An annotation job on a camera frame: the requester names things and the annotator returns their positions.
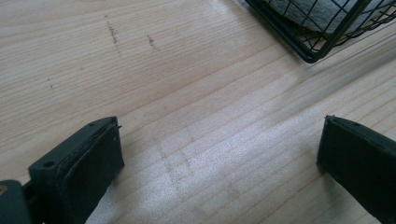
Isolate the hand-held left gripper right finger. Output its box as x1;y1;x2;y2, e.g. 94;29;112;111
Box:
316;115;396;224

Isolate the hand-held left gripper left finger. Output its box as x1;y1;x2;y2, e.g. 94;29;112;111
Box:
27;116;126;224

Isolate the black wire mesh basket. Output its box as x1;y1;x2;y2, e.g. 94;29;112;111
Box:
244;0;396;64

